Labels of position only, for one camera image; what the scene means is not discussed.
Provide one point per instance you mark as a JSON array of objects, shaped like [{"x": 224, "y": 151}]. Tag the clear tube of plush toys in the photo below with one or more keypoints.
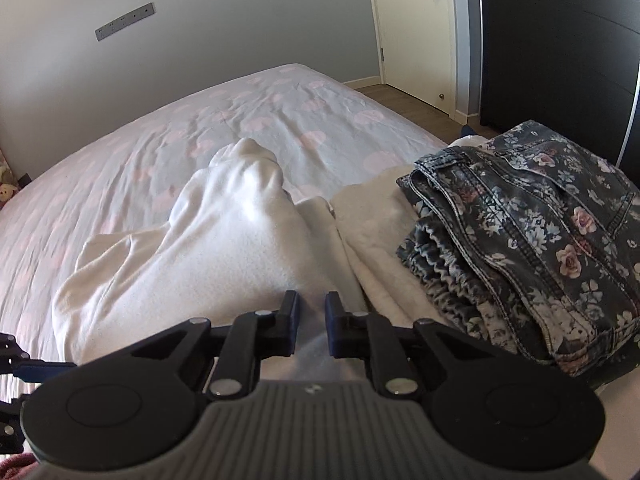
[{"x": 7, "y": 187}]

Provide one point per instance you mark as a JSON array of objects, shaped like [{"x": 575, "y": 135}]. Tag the cream folded blanket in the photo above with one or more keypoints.
[{"x": 375, "y": 230}]

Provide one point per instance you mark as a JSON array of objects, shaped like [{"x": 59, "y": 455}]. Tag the dark wardrobe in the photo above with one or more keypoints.
[{"x": 550, "y": 35}]

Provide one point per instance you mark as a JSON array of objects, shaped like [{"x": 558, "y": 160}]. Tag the white sweatshirt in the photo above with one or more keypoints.
[{"x": 225, "y": 240}]

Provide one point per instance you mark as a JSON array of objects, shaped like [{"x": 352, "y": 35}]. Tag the cream door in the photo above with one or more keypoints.
[{"x": 415, "y": 35}]

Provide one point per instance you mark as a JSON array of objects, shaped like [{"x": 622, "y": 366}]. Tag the bed with pink dotted sheet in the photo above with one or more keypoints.
[{"x": 150, "y": 125}]

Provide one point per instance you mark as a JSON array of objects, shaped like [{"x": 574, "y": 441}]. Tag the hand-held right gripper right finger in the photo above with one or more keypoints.
[{"x": 331, "y": 327}]

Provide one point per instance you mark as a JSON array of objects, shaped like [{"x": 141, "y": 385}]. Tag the black wall outlet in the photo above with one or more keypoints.
[{"x": 23, "y": 177}]

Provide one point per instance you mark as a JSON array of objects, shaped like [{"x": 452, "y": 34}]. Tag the floral denim garment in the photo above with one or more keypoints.
[{"x": 540, "y": 220}]

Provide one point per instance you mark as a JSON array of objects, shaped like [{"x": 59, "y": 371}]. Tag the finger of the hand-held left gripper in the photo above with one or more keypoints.
[
  {"x": 10, "y": 420},
  {"x": 35, "y": 372}
]

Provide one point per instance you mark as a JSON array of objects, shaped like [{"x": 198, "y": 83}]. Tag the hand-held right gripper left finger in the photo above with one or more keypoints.
[{"x": 292, "y": 327}]

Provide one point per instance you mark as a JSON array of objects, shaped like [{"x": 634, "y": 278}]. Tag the grey wall socket plate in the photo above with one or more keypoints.
[{"x": 125, "y": 21}]

